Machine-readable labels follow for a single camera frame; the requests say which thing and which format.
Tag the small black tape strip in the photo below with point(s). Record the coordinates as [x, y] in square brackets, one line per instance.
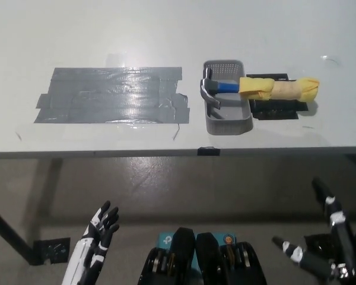
[208, 151]

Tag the black table leg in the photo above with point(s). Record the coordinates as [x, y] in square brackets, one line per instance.
[6, 231]

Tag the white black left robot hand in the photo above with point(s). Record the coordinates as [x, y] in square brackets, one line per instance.
[86, 252]

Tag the grey perforated plastic basket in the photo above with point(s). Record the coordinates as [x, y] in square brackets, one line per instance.
[231, 115]

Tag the grey duct tape patch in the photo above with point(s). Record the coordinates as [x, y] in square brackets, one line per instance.
[106, 98]

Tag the black tape patch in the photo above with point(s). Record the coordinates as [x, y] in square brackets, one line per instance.
[273, 112]

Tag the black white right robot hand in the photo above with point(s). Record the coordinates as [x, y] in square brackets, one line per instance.
[341, 237]

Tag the blue hammer with yellow wrap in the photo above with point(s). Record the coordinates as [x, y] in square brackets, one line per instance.
[225, 87]

